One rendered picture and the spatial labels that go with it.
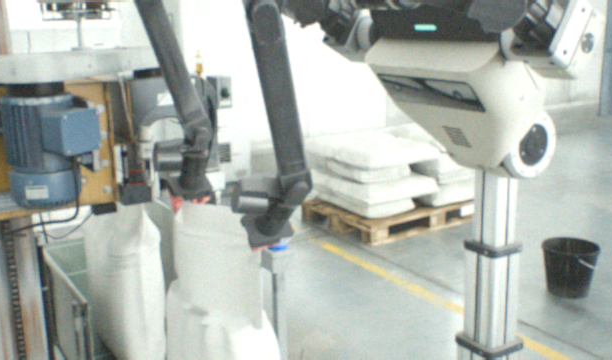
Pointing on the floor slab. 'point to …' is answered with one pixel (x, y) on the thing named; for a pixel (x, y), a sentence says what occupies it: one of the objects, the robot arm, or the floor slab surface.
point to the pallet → (338, 220)
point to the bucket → (569, 265)
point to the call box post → (279, 312)
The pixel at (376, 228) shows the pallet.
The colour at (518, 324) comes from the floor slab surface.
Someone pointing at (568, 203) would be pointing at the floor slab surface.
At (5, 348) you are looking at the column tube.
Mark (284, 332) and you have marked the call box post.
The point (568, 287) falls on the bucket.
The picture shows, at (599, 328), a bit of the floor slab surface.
